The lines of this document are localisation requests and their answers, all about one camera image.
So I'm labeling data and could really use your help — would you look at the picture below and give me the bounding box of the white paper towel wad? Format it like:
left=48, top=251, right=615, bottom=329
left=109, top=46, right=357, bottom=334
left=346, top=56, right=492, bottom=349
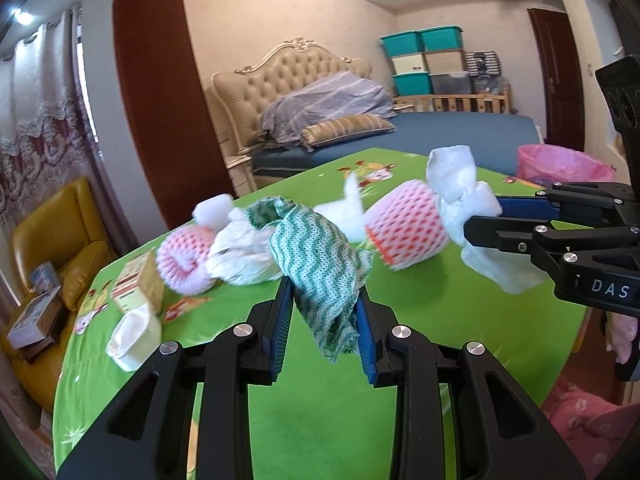
left=426, top=145, right=548, bottom=295

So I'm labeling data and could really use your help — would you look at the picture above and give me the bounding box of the green white patterned cloth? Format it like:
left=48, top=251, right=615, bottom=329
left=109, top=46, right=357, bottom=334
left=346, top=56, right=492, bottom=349
left=244, top=197, right=374, bottom=363

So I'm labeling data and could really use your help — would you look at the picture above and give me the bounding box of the pink trash bag bin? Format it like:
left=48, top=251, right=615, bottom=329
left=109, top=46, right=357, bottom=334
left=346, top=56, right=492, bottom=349
left=516, top=144, right=615, bottom=185

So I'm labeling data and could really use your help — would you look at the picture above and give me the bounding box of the blue bed mattress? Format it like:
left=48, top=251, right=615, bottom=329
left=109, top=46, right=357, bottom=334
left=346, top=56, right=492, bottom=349
left=252, top=112, right=540, bottom=178

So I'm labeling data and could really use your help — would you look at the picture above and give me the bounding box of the white paper cup bowl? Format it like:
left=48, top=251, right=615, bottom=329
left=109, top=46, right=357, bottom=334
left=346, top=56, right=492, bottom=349
left=105, top=304, right=162, bottom=373

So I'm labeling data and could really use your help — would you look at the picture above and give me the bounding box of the dark brown room door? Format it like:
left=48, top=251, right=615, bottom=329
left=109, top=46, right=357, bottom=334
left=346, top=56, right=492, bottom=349
left=527, top=8, right=586, bottom=152

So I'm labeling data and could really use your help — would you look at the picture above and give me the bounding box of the green cartoon tablecloth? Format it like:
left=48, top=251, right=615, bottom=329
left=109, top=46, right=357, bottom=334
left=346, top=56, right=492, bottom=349
left=52, top=148, right=585, bottom=479

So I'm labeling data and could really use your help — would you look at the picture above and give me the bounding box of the beige red carton box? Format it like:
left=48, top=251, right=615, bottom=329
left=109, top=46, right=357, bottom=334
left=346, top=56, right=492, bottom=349
left=111, top=249, right=165, bottom=315

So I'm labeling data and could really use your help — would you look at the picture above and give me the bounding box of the black white checkered bag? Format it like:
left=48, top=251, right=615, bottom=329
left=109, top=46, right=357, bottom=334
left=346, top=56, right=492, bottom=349
left=465, top=50, right=503, bottom=94

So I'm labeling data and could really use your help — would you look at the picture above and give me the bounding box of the white tissue sheet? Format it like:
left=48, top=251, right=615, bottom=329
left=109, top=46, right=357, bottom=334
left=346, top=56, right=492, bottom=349
left=314, top=174, right=367, bottom=243

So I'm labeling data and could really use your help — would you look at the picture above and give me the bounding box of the white flat box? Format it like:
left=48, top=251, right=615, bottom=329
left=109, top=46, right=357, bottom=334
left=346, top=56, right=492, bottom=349
left=6, top=286, right=63, bottom=349

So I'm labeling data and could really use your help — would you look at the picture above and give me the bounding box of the teal storage bin stack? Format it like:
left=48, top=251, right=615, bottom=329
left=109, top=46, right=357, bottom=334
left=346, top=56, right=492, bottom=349
left=381, top=25, right=472, bottom=96

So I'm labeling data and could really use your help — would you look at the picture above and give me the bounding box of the small blue white box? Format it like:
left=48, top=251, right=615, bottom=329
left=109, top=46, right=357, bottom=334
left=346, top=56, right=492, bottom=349
left=29, top=261, right=62, bottom=294

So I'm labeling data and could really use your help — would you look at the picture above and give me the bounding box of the striped brown pillow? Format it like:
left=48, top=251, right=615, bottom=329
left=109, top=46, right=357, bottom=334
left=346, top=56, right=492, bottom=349
left=300, top=114, right=395, bottom=152

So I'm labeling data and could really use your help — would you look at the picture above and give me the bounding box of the crumpled white plastic bag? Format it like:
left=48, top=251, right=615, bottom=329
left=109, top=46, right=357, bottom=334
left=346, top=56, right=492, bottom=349
left=204, top=208, right=282, bottom=286

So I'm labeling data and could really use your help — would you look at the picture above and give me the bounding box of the yellow leather armchair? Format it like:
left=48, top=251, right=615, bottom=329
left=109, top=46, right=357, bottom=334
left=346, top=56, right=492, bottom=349
left=0, top=175, right=120, bottom=413

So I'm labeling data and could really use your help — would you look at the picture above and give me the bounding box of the white foam block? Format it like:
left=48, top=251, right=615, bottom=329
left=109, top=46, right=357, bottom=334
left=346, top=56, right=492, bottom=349
left=192, top=194, right=233, bottom=232

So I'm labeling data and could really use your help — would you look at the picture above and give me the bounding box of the grey blue folded quilt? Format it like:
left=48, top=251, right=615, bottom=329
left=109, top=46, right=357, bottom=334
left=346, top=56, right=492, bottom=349
left=257, top=72, right=396, bottom=146

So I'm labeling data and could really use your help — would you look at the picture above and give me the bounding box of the white nightstand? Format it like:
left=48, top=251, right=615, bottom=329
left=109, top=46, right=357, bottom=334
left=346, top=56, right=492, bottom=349
left=224, top=154, right=257, bottom=197

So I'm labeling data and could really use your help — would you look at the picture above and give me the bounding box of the beige tufted headboard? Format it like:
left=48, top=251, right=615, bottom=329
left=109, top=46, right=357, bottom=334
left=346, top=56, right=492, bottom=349
left=208, top=38, right=372, bottom=155

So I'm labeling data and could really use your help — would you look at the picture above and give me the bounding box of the pink lace curtain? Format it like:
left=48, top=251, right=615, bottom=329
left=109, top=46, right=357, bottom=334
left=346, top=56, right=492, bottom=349
left=0, top=6, right=141, bottom=252

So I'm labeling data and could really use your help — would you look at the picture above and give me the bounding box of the dark red wooden door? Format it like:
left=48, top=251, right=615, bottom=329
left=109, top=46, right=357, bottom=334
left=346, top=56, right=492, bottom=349
left=113, top=0, right=234, bottom=228

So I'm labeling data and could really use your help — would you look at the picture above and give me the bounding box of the wooden crib rail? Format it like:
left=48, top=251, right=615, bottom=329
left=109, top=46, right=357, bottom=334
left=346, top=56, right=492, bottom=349
left=393, top=89, right=514, bottom=115

